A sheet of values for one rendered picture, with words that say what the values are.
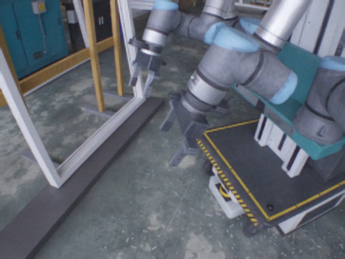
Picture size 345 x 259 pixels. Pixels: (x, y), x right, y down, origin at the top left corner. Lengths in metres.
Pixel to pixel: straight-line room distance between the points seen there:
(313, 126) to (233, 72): 0.45
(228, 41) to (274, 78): 0.13
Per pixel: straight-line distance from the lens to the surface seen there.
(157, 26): 0.88
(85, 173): 1.59
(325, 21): 1.13
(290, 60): 1.13
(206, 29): 0.88
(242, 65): 0.51
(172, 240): 1.33
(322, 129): 0.89
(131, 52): 2.04
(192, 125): 0.54
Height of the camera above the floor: 1.19
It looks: 38 degrees down
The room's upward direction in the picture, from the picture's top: 3 degrees clockwise
